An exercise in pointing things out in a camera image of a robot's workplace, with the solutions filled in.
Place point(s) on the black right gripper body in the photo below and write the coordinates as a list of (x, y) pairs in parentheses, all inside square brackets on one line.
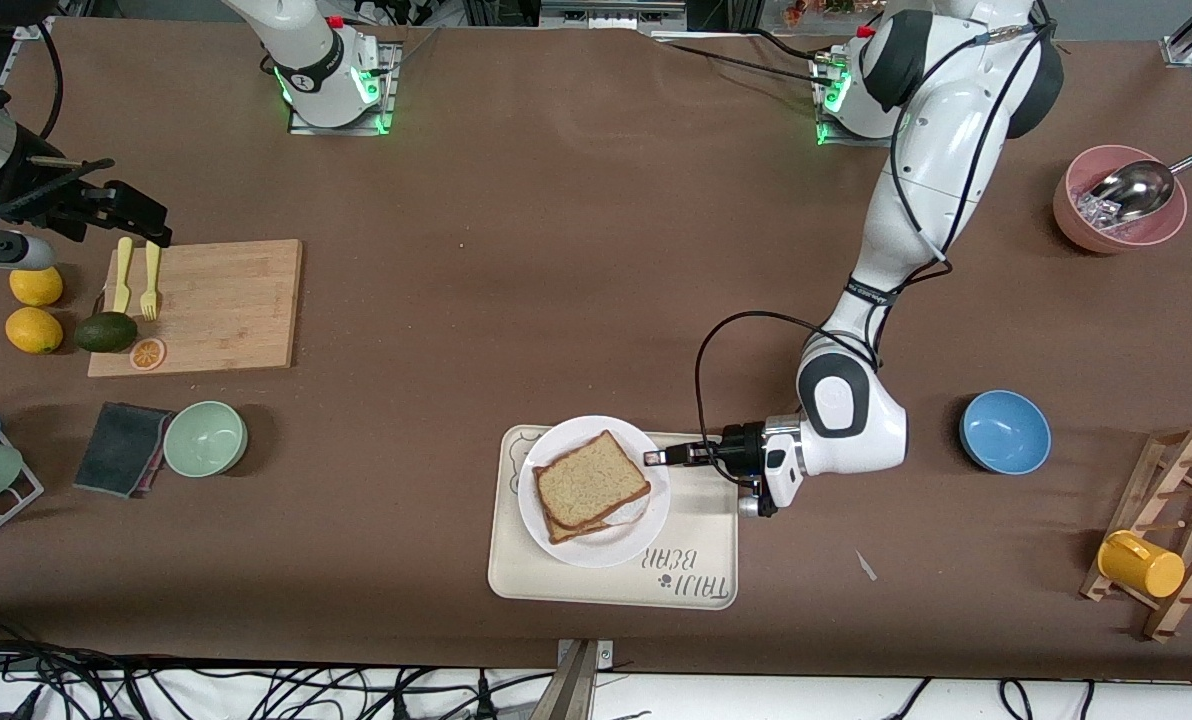
[(64, 203)]

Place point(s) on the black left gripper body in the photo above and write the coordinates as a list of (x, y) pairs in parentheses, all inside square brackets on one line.
[(739, 450)]

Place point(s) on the brown bread slice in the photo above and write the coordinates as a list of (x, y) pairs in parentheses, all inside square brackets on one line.
[(586, 480), (566, 535)]

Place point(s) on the white round plate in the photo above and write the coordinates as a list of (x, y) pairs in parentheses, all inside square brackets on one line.
[(561, 442)]

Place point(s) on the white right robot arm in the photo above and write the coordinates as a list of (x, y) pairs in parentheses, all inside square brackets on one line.
[(316, 60)]

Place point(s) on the yellow plastic knife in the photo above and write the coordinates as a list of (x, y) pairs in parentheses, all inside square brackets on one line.
[(122, 285)]

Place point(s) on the yellow plastic fork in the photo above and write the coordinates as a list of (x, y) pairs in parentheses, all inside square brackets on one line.
[(150, 290)]

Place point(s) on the cream bear print tray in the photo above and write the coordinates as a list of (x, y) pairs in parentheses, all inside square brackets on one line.
[(701, 540)]

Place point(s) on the yellow lemon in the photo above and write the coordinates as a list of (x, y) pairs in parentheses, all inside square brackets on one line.
[(34, 331), (36, 288)]

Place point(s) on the dark green avocado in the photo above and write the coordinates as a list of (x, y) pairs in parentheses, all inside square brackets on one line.
[(106, 332)]

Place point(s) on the wooden cutting board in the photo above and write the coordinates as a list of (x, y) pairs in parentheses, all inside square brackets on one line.
[(226, 300)]

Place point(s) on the orange slice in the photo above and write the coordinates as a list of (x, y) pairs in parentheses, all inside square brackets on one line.
[(148, 354)]

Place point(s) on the small grey paper scrap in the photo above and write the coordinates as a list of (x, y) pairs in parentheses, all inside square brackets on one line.
[(865, 565)]

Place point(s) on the pale green bowl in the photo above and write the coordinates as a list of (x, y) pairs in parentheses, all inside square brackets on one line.
[(206, 438)]

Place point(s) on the dark grey sponge cloth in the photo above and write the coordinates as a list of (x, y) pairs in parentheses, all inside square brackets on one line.
[(116, 450)]

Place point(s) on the blue bowl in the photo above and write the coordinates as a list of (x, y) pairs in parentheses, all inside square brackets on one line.
[(1006, 432)]

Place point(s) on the pink bowl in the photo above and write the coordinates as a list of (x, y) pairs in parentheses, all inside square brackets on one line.
[(1069, 215)]

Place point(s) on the wooden mug rack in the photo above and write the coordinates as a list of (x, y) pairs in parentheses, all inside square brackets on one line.
[(1146, 480)]

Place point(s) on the yellow mug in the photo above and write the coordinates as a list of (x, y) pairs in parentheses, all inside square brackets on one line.
[(1141, 565)]

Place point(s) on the clear ice cubes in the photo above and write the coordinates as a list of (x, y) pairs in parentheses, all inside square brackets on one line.
[(1096, 212)]

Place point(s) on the grey equipment box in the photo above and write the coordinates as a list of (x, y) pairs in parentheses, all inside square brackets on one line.
[(606, 12)]

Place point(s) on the metal scoop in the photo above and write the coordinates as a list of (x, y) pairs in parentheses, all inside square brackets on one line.
[(1138, 190)]

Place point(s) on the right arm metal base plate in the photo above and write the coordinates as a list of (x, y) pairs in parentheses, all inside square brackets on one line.
[(306, 128)]

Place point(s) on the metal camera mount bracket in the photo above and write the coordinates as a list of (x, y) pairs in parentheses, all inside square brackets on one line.
[(571, 690)]

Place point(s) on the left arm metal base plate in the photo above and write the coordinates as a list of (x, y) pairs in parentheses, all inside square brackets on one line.
[(856, 142)]

